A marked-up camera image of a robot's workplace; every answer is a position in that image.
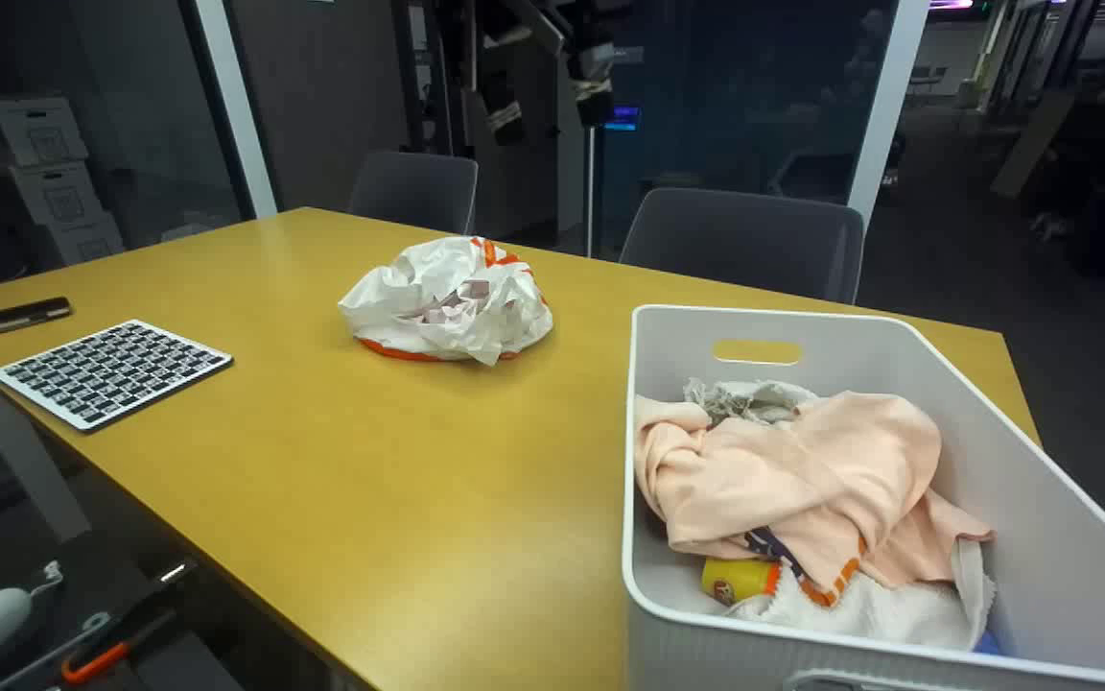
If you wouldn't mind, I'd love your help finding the peach shirt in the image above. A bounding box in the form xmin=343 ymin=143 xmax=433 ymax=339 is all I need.
xmin=633 ymin=389 xmax=999 ymax=596

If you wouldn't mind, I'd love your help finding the white orange plastic bag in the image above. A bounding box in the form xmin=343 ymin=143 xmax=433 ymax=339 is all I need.
xmin=334 ymin=229 xmax=559 ymax=371

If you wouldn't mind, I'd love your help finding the white plastic basket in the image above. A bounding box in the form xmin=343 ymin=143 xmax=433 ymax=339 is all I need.
xmin=616 ymin=299 xmax=1105 ymax=691

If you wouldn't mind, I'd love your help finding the grey office chair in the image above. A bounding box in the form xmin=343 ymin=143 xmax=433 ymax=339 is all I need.
xmin=612 ymin=184 xmax=866 ymax=305
xmin=344 ymin=144 xmax=482 ymax=236

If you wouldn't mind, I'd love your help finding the blue lit display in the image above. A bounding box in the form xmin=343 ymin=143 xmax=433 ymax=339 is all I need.
xmin=600 ymin=105 xmax=643 ymax=138

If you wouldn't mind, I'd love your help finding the yellow play dough cup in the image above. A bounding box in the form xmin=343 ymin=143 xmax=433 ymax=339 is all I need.
xmin=697 ymin=551 xmax=779 ymax=606

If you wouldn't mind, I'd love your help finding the black white calibration checkerboard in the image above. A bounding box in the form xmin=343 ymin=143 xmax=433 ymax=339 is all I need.
xmin=0 ymin=314 xmax=238 ymax=435

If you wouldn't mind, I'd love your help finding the white labelled cardboard box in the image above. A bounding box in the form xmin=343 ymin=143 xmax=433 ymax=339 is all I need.
xmin=0 ymin=92 xmax=91 ymax=168
xmin=6 ymin=158 xmax=125 ymax=261

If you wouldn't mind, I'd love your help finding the black marker pen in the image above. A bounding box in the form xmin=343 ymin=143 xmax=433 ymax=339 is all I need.
xmin=0 ymin=290 xmax=75 ymax=341

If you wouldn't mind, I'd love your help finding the white window frame post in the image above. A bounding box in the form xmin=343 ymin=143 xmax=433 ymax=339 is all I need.
xmin=844 ymin=0 xmax=936 ymax=234
xmin=188 ymin=0 xmax=284 ymax=224

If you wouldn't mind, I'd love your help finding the orange handled tool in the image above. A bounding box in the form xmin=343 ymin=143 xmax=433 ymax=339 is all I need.
xmin=57 ymin=561 xmax=193 ymax=691

